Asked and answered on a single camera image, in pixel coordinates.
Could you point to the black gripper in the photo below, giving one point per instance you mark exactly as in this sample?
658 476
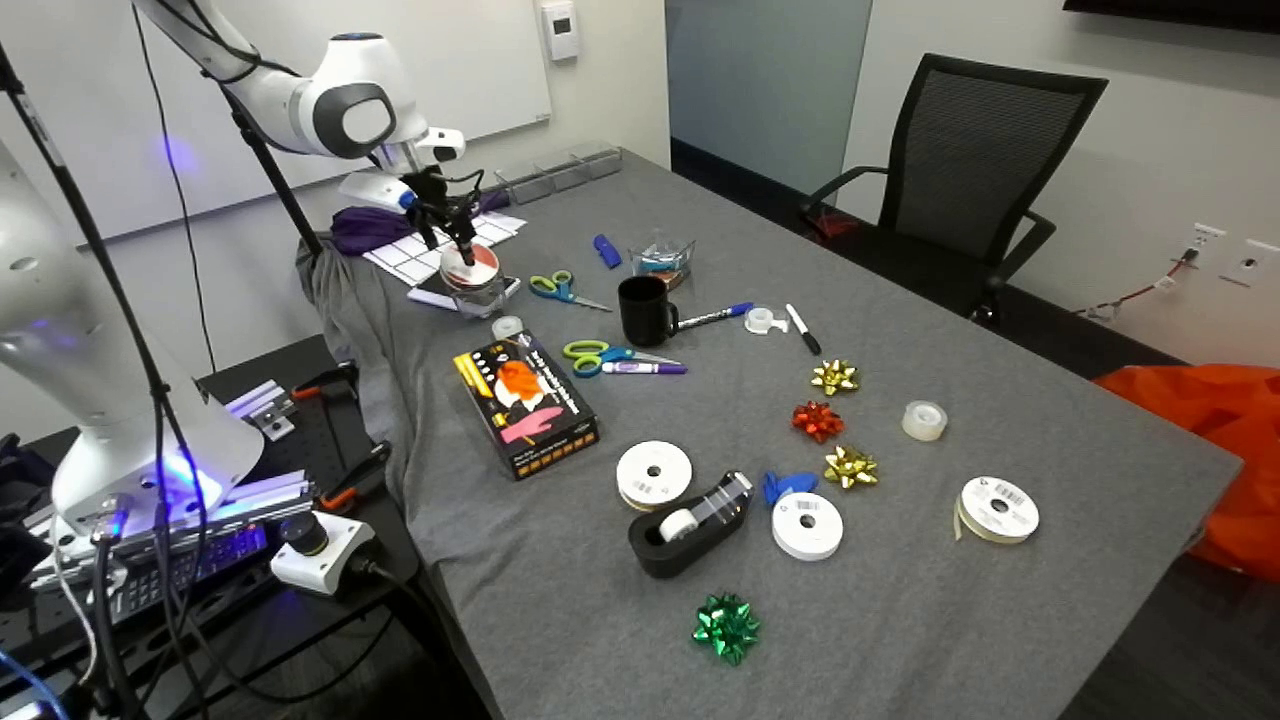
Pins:
443 192

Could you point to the orange ribbon spool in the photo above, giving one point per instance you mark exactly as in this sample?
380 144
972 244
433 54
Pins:
475 272

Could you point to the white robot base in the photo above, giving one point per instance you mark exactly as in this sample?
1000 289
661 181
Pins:
65 332

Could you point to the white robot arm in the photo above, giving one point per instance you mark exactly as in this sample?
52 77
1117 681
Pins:
354 107

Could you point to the blue flat pen case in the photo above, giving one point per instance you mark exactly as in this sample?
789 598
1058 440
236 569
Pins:
607 255

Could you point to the white paper stack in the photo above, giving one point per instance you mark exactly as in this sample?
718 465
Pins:
417 256

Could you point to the purple cloth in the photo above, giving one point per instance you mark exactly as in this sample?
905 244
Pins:
360 231

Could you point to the green blue scissors left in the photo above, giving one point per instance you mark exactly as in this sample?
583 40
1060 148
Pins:
563 289

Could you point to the green blue scissors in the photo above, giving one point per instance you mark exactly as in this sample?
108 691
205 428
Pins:
563 289
588 352

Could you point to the clear three-compartment tray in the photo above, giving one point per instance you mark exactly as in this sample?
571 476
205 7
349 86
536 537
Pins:
563 172

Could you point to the green blue scissors right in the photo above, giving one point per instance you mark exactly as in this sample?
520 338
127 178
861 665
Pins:
588 352

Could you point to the clear box with teal tape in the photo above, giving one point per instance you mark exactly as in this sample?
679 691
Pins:
664 262

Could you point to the black orange product box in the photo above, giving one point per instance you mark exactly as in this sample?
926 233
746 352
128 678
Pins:
526 404

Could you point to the black mug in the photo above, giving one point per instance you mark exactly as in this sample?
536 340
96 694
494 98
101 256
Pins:
646 311

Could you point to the purple marker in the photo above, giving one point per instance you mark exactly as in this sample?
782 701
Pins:
640 371

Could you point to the blue marker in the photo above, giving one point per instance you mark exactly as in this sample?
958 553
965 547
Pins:
714 316

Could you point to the white ribbon spool near box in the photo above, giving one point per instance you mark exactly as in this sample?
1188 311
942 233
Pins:
655 474

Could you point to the small white round lid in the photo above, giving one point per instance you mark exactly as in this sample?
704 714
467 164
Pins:
766 321

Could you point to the grey table cloth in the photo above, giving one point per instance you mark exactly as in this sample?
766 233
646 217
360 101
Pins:
905 620

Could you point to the black tape dispenser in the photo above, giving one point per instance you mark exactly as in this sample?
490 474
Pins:
679 537

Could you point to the black white marker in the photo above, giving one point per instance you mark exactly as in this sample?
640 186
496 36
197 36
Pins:
807 332

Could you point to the gold gift bow upper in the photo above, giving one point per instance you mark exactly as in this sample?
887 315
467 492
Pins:
835 379

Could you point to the gold gift bow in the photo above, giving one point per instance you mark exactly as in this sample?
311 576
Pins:
850 470
835 379

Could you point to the red gift bow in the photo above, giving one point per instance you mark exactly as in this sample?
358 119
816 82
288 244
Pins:
816 421

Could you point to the gold gift bow lower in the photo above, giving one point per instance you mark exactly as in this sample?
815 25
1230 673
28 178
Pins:
850 470

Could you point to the white ribbon spool blue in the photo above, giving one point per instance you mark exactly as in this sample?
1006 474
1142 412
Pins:
801 523

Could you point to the green gift bow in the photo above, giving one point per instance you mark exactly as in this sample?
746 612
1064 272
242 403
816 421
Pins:
724 625

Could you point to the small clear tape roll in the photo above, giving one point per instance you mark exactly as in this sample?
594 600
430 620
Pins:
922 421

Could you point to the black office chair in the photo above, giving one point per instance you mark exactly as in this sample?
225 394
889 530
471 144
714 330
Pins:
951 211

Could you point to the white ribbon spool far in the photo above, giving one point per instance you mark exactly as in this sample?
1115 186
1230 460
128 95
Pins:
999 515

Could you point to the wall television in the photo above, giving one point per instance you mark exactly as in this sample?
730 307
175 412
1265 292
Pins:
1203 13

